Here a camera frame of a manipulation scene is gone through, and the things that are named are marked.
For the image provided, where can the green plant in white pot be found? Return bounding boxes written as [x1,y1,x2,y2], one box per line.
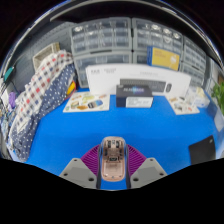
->
[210,81,224,116]

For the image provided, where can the long white keyboard box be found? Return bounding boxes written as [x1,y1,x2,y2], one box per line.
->
[85,63,192,98]

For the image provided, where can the small dark blue box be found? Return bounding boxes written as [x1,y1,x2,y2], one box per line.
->
[115,84,155,109]

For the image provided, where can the yellow and blue box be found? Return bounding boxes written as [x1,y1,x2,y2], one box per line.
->
[146,45,181,72]

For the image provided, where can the printed picture card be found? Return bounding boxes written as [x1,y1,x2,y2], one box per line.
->
[62,91,111,113]
[165,94,201,116]

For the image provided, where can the red blue checkered cloth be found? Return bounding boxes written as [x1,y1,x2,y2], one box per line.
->
[13,49,75,124]

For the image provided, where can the black mouse pad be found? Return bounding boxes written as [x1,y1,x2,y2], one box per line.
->
[188,134,217,166]

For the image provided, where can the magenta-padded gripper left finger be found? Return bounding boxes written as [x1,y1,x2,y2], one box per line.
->
[59,143,102,190]

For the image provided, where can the beige woven basket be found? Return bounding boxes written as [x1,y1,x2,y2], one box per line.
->
[32,41,62,71]

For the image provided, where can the transparent pink computer mouse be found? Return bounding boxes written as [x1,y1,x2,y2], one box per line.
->
[99,135,127,183]

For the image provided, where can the white and blue tissue box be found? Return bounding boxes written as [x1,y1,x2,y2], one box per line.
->
[186,85,211,108]

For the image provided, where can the navy polka dot cloth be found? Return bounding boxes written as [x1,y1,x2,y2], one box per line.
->
[7,63,77,163]

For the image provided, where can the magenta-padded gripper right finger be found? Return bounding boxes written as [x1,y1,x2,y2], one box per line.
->
[124,143,168,190]

